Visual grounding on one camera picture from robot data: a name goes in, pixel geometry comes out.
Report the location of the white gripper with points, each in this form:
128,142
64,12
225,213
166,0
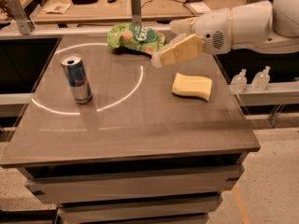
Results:
212,32

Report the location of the red bull can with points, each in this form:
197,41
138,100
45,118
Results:
75,74

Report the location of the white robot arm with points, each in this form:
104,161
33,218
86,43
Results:
267,27

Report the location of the yellow sponge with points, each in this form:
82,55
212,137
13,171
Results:
192,86

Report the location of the white paper pad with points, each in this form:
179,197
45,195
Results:
200,7

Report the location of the green chip bag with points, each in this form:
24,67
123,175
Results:
135,37

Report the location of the clear plastic bottle left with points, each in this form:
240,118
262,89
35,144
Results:
239,82

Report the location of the clear plastic bottle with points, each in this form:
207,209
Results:
261,79
239,82

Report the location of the clear plastic bottle right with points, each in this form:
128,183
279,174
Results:
261,79

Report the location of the black object on desk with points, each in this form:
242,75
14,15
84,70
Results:
83,2

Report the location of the paper sheet on desk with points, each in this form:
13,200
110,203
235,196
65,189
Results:
57,8

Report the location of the grey drawer cabinet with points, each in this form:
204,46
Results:
160,191

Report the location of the metal bracket middle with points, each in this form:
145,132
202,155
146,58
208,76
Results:
136,12

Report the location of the metal bracket left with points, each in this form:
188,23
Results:
25,26

